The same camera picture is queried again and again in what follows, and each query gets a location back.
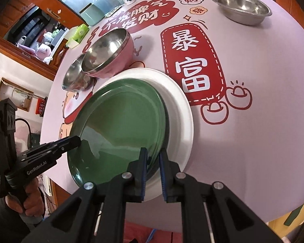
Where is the white plate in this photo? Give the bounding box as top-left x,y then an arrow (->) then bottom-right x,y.
95,68 -> 194,202

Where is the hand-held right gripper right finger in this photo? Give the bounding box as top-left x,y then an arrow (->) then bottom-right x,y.
159,148 -> 285,243

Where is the person's left hand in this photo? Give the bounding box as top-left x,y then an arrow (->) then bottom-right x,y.
4,176 -> 46,217

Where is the person's left forearm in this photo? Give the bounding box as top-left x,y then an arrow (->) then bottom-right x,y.
0,202 -> 45,243

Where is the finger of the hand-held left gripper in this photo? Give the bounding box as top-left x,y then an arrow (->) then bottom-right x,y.
23,143 -> 81,162
44,136 -> 82,150

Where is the green plate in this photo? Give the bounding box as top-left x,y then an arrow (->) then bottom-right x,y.
66,78 -> 171,186

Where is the green tissue packet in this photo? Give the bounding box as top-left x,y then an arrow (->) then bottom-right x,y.
66,23 -> 90,48

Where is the yellow chair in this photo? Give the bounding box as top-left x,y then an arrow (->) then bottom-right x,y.
267,200 -> 304,243

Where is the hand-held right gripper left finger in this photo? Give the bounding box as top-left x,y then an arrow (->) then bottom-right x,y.
21,147 -> 149,243

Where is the wooden cabinet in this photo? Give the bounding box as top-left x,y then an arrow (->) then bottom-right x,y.
0,0 -> 92,81

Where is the mint green canister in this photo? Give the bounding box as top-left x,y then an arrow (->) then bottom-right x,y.
79,3 -> 105,27

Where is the pink steel bowl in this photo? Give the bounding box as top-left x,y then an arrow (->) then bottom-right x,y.
81,28 -> 135,78

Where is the large steel bowl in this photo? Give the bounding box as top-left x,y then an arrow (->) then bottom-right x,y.
210,0 -> 272,26

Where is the wooden wall frame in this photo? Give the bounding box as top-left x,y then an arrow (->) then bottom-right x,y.
0,78 -> 34,112

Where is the pink plush toy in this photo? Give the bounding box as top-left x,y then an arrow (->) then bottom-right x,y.
35,43 -> 54,61

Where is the small steel bowl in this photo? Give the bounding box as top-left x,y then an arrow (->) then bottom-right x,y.
62,54 -> 97,92

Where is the small red box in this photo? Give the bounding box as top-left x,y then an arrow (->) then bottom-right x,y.
36,97 -> 46,115

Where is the printed tablecloth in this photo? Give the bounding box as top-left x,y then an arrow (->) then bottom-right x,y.
39,0 -> 304,233

